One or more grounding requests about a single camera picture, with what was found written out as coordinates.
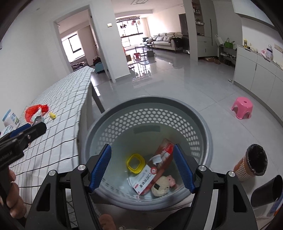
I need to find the red plastic bag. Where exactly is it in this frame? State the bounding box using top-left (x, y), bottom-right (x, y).
top-left (24, 104), bottom-right (49, 123)

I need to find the yellow plastic ring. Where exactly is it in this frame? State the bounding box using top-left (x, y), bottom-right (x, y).
top-left (126, 153), bottom-right (146, 174)

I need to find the blue white tissue pack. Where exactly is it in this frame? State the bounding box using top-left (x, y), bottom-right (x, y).
top-left (0, 125), bottom-right (15, 137)

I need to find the white jar blue lid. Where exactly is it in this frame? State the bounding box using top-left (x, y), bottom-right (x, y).
top-left (2, 109), bottom-right (20, 129)

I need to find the red toothpaste box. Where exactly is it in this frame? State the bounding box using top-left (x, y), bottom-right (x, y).
top-left (131, 139), bottom-right (174, 196)

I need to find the checkered white tablecloth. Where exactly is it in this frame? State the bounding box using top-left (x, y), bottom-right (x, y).
top-left (10, 67), bottom-right (94, 206)

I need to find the white low cabinet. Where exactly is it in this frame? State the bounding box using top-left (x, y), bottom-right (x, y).
top-left (233, 45), bottom-right (283, 124)

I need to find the pink plastic stool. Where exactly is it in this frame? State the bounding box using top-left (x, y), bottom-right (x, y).
top-left (231, 97), bottom-right (253, 120)

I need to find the checkered small trash bin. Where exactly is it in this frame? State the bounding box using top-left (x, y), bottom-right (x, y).
top-left (234, 144), bottom-right (268, 182)

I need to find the beige round plush pouch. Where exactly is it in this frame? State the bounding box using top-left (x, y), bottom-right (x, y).
top-left (151, 176), bottom-right (170, 197)

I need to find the glass coffee table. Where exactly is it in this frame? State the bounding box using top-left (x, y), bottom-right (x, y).
top-left (134, 43), bottom-right (154, 53)

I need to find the beige sofa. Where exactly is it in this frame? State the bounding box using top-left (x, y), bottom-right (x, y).
top-left (143, 32), bottom-right (183, 53)

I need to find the green tote bag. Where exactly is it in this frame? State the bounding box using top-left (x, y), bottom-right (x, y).
top-left (224, 37), bottom-right (234, 49)

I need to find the yellow marker pen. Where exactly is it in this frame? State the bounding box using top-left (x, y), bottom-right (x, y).
top-left (49, 112), bottom-right (57, 120)

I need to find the black cylinder object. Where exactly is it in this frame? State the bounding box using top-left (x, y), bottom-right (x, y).
top-left (250, 175), bottom-right (282, 208)

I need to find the pink pig toy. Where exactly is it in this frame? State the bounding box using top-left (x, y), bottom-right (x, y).
top-left (166, 175), bottom-right (176, 187)

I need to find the white robot figure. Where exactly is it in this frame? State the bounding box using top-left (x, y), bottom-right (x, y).
top-left (266, 44), bottom-right (273, 61)

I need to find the person's left hand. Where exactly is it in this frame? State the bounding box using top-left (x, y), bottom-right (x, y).
top-left (6, 170), bottom-right (26, 219)

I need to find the red small stool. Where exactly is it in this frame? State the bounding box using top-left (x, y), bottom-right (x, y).
top-left (133, 52), bottom-right (141, 61)

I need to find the grey perforated laundry basket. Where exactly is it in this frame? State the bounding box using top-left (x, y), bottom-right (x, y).
top-left (79, 96), bottom-right (213, 211)

